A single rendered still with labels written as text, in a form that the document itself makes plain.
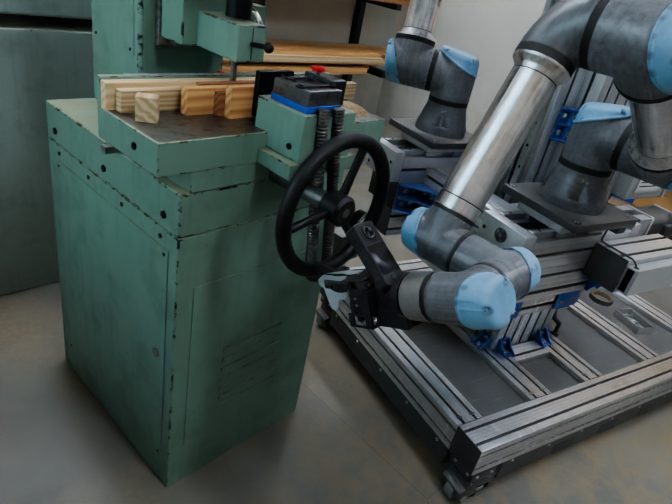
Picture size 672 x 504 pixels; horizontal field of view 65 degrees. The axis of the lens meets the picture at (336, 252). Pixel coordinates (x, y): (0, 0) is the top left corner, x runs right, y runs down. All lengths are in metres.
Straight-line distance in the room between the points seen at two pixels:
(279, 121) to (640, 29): 0.58
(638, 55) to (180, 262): 0.81
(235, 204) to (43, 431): 0.88
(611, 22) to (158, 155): 0.70
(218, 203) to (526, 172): 0.85
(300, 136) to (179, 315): 0.44
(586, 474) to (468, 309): 1.25
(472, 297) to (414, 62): 1.00
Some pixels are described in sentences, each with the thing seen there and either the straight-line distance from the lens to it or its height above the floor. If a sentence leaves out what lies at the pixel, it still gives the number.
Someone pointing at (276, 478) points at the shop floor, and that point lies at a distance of 1.53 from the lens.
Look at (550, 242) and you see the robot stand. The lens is 1.27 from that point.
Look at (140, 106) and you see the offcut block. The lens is 1.01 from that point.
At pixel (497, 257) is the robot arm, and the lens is 0.81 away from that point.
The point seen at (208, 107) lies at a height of 0.91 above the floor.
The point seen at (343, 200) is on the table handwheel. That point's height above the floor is 0.84.
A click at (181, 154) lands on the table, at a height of 0.88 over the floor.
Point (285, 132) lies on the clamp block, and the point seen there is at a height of 0.92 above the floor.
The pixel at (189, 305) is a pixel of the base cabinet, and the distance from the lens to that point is 1.13.
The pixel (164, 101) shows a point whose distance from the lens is 1.09.
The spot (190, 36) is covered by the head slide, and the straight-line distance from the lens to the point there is 1.21.
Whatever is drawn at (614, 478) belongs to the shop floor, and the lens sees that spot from 1.96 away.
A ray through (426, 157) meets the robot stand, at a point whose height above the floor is 0.76.
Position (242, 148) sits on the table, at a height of 0.87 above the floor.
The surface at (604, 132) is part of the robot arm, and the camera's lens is 1.27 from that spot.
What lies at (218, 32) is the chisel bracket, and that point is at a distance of 1.15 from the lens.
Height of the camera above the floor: 1.21
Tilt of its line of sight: 29 degrees down
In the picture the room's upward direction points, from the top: 12 degrees clockwise
